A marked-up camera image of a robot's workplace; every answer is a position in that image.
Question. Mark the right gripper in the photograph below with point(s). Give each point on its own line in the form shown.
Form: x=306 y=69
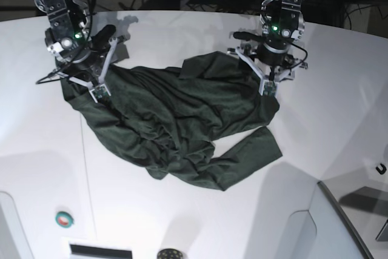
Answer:
x=70 y=57

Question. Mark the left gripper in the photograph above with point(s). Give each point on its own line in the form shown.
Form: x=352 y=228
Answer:
x=271 y=52

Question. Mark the dark green t-shirt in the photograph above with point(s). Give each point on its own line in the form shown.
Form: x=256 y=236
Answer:
x=204 y=122

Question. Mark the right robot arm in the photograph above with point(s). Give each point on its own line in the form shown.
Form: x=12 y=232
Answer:
x=71 y=23

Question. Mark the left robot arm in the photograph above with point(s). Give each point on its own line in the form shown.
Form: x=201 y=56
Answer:
x=282 y=25

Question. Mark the green tape roll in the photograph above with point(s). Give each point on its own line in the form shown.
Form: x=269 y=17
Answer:
x=64 y=219

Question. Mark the black U-shaped hook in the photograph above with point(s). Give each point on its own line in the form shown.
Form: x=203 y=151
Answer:
x=381 y=169

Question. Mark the grey metal tray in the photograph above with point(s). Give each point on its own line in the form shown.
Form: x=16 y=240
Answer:
x=364 y=207

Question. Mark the black perforated round object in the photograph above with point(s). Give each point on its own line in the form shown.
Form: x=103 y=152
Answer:
x=170 y=254

